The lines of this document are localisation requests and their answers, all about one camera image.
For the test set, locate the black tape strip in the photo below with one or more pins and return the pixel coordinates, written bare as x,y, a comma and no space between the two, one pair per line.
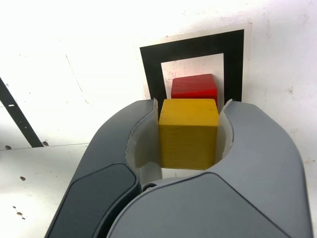
17,111

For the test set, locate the red cube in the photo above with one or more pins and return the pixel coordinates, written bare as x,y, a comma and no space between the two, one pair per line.
193,86

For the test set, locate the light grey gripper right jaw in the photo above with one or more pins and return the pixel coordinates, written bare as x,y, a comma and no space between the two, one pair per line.
235,198

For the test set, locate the black tape square outline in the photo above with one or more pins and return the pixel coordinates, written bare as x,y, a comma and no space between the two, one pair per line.
153,74

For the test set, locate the yellow cube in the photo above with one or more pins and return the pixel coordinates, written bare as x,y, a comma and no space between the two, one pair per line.
188,138

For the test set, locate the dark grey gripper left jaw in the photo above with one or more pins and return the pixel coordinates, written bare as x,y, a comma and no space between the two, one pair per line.
109,153

